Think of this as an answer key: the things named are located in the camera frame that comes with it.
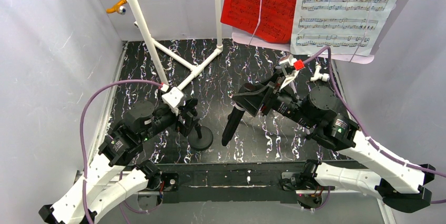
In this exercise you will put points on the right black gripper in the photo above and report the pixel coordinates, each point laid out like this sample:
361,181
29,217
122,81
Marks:
266,98

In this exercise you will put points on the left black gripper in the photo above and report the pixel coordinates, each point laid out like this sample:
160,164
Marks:
185,114

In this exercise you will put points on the black microphone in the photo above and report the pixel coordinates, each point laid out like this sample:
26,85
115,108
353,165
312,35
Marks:
244,102

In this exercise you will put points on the red sheet music book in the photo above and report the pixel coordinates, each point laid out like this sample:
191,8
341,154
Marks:
270,20

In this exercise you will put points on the white sheet music page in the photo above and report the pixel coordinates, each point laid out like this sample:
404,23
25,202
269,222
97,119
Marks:
349,27

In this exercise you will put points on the lilac perforated music stand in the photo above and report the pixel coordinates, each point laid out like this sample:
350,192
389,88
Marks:
243,37

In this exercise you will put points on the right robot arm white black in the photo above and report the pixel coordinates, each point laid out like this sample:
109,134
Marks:
398,183

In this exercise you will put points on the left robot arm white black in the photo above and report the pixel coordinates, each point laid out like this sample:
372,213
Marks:
89,198

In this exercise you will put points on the white pipe tee fitting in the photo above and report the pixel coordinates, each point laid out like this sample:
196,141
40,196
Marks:
317,75

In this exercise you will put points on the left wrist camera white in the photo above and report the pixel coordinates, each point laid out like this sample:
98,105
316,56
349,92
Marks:
173,97

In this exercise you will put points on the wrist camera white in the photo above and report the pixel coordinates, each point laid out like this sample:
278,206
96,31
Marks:
173,97
290,67

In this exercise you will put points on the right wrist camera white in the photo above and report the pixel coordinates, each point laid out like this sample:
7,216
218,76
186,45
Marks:
290,67

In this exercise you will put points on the orange wall hook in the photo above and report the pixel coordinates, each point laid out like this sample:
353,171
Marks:
118,8

